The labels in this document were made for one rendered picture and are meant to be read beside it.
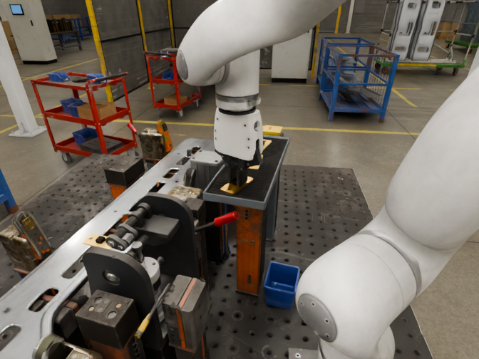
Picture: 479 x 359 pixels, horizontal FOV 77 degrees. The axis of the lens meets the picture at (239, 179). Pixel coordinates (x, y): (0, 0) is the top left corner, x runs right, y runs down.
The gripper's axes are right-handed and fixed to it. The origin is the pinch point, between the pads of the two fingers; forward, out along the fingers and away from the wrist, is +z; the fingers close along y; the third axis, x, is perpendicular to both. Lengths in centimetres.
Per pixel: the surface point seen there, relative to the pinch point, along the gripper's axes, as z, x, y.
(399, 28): 17, -849, 109
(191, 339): 18.8, 26.7, -8.6
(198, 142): 19, -41, 49
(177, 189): 10.6, 0.8, 19.6
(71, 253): 18.6, 27.3, 29.5
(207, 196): 2.6, 7.7, 2.6
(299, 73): 99, -599, 252
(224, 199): 2.8, 6.5, -1.1
